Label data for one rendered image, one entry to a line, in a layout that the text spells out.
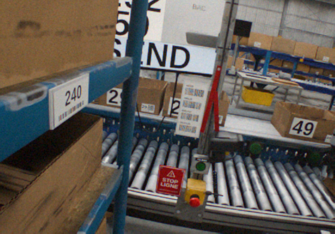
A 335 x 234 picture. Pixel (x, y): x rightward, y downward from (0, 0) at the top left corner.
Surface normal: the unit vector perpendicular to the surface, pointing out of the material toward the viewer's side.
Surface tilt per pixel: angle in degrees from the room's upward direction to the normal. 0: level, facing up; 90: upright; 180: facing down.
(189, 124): 90
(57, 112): 90
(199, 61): 86
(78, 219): 0
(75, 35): 92
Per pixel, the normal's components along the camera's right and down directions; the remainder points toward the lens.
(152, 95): -0.11, 0.29
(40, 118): 0.98, 0.17
